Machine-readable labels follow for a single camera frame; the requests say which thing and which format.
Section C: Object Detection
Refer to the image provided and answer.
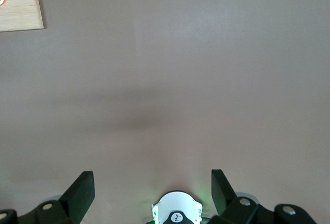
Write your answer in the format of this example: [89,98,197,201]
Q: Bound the bamboo cutting board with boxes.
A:
[0,0,45,33]

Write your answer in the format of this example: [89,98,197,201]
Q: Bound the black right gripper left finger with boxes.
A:
[0,170,95,224]

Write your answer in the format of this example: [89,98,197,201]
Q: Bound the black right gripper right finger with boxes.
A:
[208,169,318,224]

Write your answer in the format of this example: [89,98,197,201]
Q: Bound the brown table cover sheet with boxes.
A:
[0,0,330,224]

